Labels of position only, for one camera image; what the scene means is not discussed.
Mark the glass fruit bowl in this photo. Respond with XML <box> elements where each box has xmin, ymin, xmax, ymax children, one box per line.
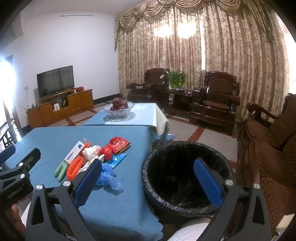
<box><xmin>102</xmin><ymin>101</ymin><xmax>135</xmax><ymax>119</ymax></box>

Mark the shiny red wrapper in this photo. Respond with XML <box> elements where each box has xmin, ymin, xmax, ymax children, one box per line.
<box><xmin>99</xmin><ymin>144</ymin><xmax>114</xmax><ymax>161</ymax></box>

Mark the patterned beige curtain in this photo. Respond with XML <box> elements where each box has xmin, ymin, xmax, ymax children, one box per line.
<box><xmin>114</xmin><ymin>0</ymin><xmax>289</xmax><ymax>123</ymax></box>

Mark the wooden sofa with brown cushions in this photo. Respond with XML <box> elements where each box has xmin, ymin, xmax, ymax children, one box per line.
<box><xmin>236</xmin><ymin>93</ymin><xmax>296</xmax><ymax>232</ymax></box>

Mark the dark wooden armchair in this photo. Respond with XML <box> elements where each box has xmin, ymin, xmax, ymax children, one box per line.
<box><xmin>189</xmin><ymin>71</ymin><xmax>241</xmax><ymax>136</ymax></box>
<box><xmin>125</xmin><ymin>68</ymin><xmax>170</xmax><ymax>105</ymax></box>

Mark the white carton box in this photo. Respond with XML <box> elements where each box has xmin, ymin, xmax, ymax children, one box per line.
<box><xmin>63</xmin><ymin>140</ymin><xmax>84</xmax><ymax>164</ymax></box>

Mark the blue plastic bag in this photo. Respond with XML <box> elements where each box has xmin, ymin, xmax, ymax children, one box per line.
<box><xmin>95</xmin><ymin>163</ymin><xmax>124</xmax><ymax>191</ymax></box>

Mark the dark slatted chair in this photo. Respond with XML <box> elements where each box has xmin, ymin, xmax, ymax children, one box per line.
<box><xmin>0</xmin><ymin>128</ymin><xmax>16</xmax><ymax>151</ymax></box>

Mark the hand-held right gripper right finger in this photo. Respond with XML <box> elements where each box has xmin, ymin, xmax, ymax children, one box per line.
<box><xmin>194</xmin><ymin>158</ymin><xmax>271</xmax><ymax>241</ymax></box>

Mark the black flat television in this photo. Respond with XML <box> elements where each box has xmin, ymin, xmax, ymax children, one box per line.
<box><xmin>36</xmin><ymin>65</ymin><xmax>75</xmax><ymax>99</ymax></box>

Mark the dark wooden side table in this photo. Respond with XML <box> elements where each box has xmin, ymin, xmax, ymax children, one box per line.
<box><xmin>163</xmin><ymin>88</ymin><xmax>193</xmax><ymax>116</ymax></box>

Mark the small blue tablecloth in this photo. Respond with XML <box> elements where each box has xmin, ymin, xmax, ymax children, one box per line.
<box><xmin>83</xmin><ymin>103</ymin><xmax>162</xmax><ymax>127</ymax></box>

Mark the large blue tablecloth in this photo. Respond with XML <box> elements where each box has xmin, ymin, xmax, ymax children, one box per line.
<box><xmin>1</xmin><ymin>126</ymin><xmax>163</xmax><ymax>241</ymax></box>

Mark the potted green flowering plant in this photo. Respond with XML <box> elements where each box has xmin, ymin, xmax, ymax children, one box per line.
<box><xmin>161</xmin><ymin>67</ymin><xmax>189</xmax><ymax>91</ymax></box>

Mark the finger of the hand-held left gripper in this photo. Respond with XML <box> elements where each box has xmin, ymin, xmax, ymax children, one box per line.
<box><xmin>0</xmin><ymin>148</ymin><xmax>41</xmax><ymax>180</ymax></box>
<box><xmin>0</xmin><ymin>145</ymin><xmax>16</xmax><ymax>165</ymax></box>

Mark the black lined trash bin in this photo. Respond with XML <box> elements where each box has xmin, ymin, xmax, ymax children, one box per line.
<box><xmin>142</xmin><ymin>141</ymin><xmax>237</xmax><ymax>218</ymax></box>

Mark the white tablecloth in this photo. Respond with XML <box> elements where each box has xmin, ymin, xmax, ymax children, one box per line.
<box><xmin>151</xmin><ymin>103</ymin><xmax>169</xmax><ymax>137</ymax></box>

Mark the green cloth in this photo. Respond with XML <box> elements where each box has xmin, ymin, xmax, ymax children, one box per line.
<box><xmin>54</xmin><ymin>161</ymin><xmax>69</xmax><ymax>182</ymax></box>

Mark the person's left hand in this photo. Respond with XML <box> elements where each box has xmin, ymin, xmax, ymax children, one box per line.
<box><xmin>8</xmin><ymin>205</ymin><xmax>25</xmax><ymax>240</ymax></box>

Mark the red patterned packet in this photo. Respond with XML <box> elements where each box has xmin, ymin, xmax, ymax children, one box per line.
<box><xmin>109</xmin><ymin>137</ymin><xmax>131</xmax><ymax>154</ymax></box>

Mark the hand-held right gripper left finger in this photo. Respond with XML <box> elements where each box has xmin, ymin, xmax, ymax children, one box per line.
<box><xmin>25</xmin><ymin>159</ymin><xmax>102</xmax><ymax>241</ymax></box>

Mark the blue tube with white cap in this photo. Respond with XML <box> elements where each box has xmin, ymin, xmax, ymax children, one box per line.
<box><xmin>111</xmin><ymin>153</ymin><xmax>128</xmax><ymax>169</ymax></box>

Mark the wooden television cabinet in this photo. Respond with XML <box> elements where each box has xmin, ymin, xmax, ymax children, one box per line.
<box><xmin>26</xmin><ymin>88</ymin><xmax>94</xmax><ymax>129</ymax></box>

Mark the white tissue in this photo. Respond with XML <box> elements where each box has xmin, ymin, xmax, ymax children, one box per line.
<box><xmin>82</xmin><ymin>146</ymin><xmax>103</xmax><ymax>160</ymax></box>

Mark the person's striped white clothing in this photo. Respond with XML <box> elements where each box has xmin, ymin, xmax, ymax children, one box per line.
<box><xmin>166</xmin><ymin>217</ymin><xmax>215</xmax><ymax>241</ymax></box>

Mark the orange mesh scrubber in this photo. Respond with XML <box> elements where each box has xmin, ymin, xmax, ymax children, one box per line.
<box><xmin>66</xmin><ymin>156</ymin><xmax>84</xmax><ymax>180</ymax></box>

